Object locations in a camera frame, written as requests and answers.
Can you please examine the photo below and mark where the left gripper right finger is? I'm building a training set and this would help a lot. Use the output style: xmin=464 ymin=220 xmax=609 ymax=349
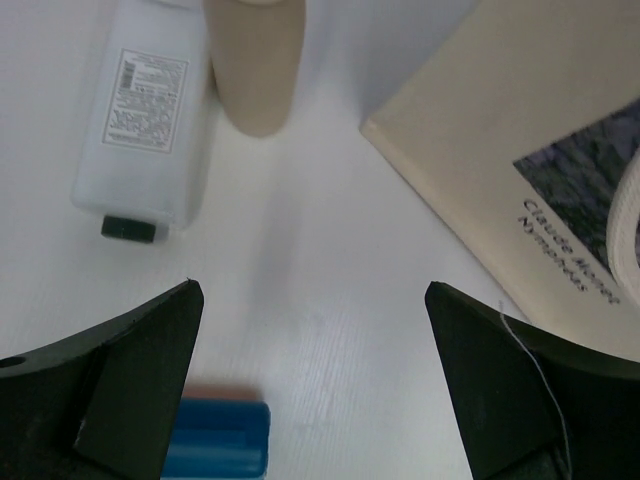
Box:
xmin=425 ymin=282 xmax=639 ymax=479

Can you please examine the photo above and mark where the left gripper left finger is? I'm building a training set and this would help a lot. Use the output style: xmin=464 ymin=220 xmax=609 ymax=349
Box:
xmin=1 ymin=280 xmax=204 ymax=479

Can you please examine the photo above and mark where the blue orange lying bottle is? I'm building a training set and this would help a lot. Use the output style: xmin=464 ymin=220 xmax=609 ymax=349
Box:
xmin=161 ymin=383 xmax=271 ymax=479

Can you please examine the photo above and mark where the beige pump bottle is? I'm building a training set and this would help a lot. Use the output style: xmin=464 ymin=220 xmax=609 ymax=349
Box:
xmin=202 ymin=0 xmax=306 ymax=138

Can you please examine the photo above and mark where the beige canvas tote bag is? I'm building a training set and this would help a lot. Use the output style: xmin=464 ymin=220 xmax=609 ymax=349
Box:
xmin=362 ymin=1 xmax=639 ymax=361

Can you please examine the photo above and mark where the white bottle black cap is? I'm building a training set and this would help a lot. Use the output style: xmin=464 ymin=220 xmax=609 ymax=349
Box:
xmin=71 ymin=1 xmax=213 ymax=244

